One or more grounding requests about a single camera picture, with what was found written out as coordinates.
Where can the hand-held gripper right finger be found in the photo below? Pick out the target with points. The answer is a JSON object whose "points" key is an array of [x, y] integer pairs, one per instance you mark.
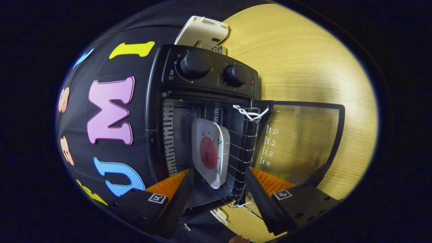
{"points": [[261, 202]]}

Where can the white square plate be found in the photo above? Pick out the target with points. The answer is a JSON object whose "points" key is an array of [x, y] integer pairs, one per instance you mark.
{"points": [[220, 162]]}

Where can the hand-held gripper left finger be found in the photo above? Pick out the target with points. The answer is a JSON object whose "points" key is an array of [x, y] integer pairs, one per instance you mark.
{"points": [[177, 209]]}

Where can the black toaster oven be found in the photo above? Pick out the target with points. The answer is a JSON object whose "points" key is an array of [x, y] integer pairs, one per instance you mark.
{"points": [[217, 72]]}

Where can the red ham slice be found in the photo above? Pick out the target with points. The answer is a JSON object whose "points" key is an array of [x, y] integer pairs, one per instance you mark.
{"points": [[208, 153]]}

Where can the white pop-up toaster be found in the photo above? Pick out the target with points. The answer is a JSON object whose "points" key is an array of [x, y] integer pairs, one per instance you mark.
{"points": [[202, 32]]}

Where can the white clip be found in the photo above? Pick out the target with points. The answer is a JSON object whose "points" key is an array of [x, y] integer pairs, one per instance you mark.
{"points": [[187, 227]]}

